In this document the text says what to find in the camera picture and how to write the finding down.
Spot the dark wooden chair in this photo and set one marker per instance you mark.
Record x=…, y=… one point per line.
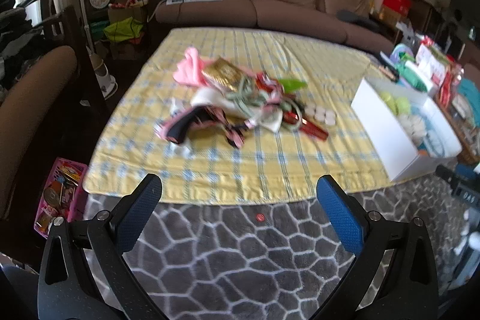
x=67, y=27

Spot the white organizer box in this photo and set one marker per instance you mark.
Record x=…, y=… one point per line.
x=378, y=132

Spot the red comb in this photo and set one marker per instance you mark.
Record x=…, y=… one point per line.
x=311, y=127

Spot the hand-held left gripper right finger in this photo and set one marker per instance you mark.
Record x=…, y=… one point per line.
x=339, y=215

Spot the row of white tealights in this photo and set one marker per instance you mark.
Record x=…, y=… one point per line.
x=320, y=114

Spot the light green puff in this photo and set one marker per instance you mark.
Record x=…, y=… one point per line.
x=393, y=100

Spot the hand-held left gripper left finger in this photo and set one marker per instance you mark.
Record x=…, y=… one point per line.
x=144, y=200

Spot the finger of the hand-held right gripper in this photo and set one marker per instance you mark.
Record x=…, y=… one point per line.
x=444, y=173

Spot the red white box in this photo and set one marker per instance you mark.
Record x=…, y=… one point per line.
x=433, y=63

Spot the green packet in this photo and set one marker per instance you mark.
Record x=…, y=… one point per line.
x=412, y=74

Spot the person's right hand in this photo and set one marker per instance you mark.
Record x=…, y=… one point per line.
x=465, y=226

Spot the brown chair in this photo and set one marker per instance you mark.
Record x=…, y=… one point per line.
x=33, y=91

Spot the grey patterned blanket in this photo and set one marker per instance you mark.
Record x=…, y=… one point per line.
x=240, y=248

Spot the pink cloth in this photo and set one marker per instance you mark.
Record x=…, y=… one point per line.
x=189, y=69

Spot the green bag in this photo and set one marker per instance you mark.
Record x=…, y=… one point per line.
x=123, y=29

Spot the green plastic leaf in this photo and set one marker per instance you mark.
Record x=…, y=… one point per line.
x=294, y=84

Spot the pink plastic basket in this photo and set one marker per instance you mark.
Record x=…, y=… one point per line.
x=75, y=200

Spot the yellow plaid cloth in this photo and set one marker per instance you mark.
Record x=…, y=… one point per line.
x=262, y=162

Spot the white tan lamp base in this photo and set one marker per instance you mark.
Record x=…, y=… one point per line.
x=105, y=78

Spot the gold foil packet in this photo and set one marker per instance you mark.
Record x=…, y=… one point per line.
x=225, y=74

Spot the pink black hair band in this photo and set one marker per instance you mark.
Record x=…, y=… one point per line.
x=202, y=121

